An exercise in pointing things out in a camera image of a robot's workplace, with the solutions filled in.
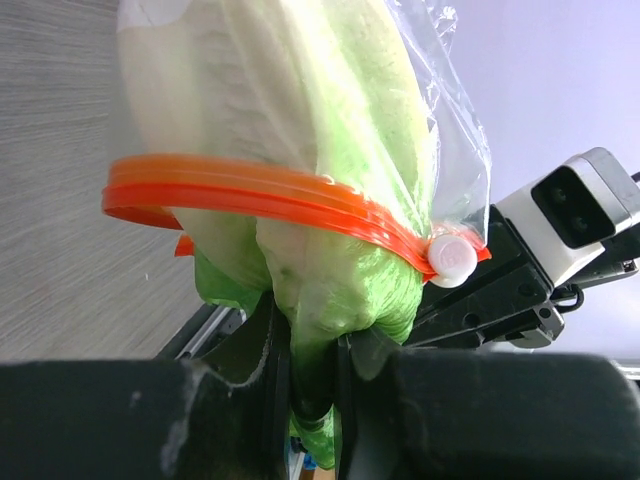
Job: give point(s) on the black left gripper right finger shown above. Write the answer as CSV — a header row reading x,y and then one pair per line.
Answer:
x,y
422,413

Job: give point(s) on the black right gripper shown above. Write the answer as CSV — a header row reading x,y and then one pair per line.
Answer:
x,y
507,298

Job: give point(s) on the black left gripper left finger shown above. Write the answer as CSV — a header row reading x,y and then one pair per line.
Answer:
x,y
221,416

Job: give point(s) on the clear zip bag orange zipper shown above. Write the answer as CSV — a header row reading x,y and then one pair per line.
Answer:
x,y
340,116

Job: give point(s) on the green lettuce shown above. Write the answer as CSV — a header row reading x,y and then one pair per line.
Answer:
x,y
327,285

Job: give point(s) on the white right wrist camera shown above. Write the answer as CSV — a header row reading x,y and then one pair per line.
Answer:
x,y
581,221

